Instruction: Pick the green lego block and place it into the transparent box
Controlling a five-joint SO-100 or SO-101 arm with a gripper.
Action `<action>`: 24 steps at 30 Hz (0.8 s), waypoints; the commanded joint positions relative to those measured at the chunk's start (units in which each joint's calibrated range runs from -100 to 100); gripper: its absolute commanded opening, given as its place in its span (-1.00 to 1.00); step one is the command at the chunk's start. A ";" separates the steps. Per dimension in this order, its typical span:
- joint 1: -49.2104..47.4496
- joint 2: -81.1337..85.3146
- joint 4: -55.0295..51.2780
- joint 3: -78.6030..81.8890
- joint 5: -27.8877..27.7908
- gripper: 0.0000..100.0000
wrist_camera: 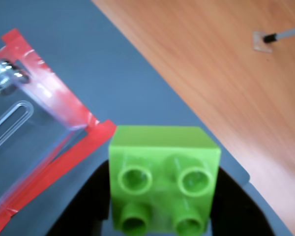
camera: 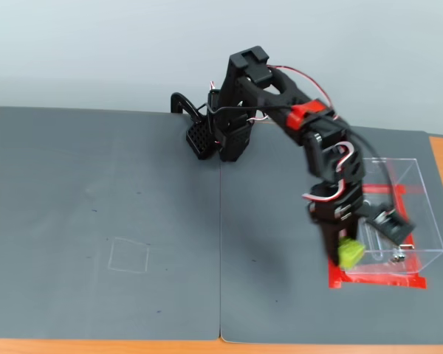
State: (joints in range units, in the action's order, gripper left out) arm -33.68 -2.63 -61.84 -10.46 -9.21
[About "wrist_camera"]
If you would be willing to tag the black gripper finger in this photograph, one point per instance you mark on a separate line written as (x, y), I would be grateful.
(236, 214)
(86, 209)

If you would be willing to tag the green lego block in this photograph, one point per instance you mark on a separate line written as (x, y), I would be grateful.
(162, 152)

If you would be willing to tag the transparent acrylic box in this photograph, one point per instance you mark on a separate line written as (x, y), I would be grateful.
(27, 137)

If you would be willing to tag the metal box latch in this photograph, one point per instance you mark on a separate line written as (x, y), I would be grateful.
(5, 76)

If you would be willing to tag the red tape strip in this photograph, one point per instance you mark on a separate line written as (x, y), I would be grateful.
(64, 93)
(71, 157)

